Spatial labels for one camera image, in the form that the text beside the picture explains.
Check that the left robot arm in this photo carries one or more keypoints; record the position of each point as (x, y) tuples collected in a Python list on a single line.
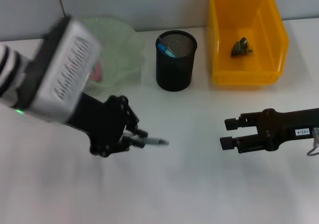
[(10, 69)]

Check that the green plastic wrapper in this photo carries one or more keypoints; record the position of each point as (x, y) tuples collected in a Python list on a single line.
[(240, 48)]

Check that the black mesh pen cup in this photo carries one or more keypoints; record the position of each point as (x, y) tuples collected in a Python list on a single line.
[(174, 77)]

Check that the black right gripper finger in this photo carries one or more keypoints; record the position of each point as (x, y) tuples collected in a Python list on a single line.
[(230, 124), (226, 144)]

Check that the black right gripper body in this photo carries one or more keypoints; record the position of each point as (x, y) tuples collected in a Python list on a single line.
[(286, 127)]

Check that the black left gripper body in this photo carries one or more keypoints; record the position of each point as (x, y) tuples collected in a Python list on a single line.
[(104, 124)]

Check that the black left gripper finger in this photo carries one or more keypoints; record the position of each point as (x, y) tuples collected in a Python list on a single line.
[(133, 119), (127, 143)]

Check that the silver ballpoint pen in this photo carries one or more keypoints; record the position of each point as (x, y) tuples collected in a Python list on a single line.
[(157, 141)]

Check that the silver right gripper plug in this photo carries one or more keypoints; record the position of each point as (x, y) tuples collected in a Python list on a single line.
[(316, 134)]

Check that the yellow plastic storage bin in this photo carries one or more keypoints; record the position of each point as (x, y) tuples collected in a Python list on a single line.
[(249, 15)]

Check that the blue scissors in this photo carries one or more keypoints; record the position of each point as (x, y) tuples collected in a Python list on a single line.
[(165, 50)]

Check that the pink peach ball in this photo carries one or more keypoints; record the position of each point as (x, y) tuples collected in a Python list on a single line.
[(96, 72)]

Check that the translucent green glass fruit plate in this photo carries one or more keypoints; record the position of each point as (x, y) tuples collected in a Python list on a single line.
[(119, 47)]

